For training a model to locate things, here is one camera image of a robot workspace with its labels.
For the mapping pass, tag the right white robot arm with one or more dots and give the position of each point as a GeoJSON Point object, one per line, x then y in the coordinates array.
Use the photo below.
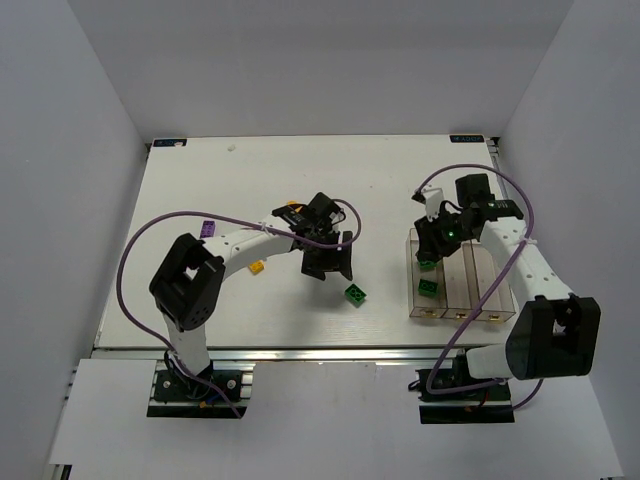
{"type": "Point", "coordinates": [556, 331]}

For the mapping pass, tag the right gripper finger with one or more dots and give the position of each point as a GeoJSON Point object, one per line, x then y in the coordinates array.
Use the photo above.
{"type": "Point", "coordinates": [443, 249]}
{"type": "Point", "coordinates": [424, 250]}

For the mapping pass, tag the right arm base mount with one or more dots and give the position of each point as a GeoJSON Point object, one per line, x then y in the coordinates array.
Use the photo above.
{"type": "Point", "coordinates": [481, 406]}

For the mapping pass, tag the right blue table label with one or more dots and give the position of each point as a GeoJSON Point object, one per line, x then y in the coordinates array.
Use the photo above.
{"type": "Point", "coordinates": [466, 138]}

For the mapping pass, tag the purple lego brick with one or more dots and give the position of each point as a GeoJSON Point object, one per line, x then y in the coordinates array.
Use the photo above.
{"type": "Point", "coordinates": [207, 230]}

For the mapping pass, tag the aluminium table rail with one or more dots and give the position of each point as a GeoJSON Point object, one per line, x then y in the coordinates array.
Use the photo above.
{"type": "Point", "coordinates": [410, 355]}

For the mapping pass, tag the right clear container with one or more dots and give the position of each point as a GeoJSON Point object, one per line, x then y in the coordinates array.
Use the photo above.
{"type": "Point", "coordinates": [482, 271]}

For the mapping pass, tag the clear container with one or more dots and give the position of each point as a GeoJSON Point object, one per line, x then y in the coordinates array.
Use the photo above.
{"type": "Point", "coordinates": [460, 283]}
{"type": "Point", "coordinates": [420, 306]}
{"type": "Point", "coordinates": [482, 271]}

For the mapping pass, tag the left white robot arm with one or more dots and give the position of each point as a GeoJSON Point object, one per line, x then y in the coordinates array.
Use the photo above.
{"type": "Point", "coordinates": [187, 285]}

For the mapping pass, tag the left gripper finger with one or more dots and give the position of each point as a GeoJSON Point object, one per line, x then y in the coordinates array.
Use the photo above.
{"type": "Point", "coordinates": [315, 265]}
{"type": "Point", "coordinates": [345, 257]}

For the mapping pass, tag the blue table label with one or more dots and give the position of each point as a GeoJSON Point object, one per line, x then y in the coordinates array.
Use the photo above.
{"type": "Point", "coordinates": [169, 142]}
{"type": "Point", "coordinates": [466, 138]}

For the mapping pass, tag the left clear container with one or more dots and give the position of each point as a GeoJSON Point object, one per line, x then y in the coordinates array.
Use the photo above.
{"type": "Point", "coordinates": [420, 306]}

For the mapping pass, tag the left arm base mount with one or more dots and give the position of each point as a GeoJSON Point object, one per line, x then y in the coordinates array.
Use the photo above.
{"type": "Point", "coordinates": [170, 398]}

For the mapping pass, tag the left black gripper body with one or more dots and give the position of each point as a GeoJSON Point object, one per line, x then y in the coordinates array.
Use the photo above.
{"type": "Point", "coordinates": [324, 255]}

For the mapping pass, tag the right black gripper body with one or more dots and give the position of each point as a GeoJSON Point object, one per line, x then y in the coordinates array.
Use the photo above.
{"type": "Point", "coordinates": [432, 240]}

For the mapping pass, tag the left blue table label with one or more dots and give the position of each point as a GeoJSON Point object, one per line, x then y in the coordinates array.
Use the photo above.
{"type": "Point", "coordinates": [169, 142]}

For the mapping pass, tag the green lego brick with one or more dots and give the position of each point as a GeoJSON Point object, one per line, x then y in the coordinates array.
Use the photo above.
{"type": "Point", "coordinates": [427, 265]}
{"type": "Point", "coordinates": [355, 295]}
{"type": "Point", "coordinates": [427, 288]}

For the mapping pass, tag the middle clear container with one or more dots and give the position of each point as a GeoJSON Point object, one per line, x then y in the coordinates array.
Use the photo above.
{"type": "Point", "coordinates": [460, 283]}

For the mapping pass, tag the yellow lego brick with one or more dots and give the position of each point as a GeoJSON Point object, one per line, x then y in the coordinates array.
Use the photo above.
{"type": "Point", "coordinates": [256, 267]}

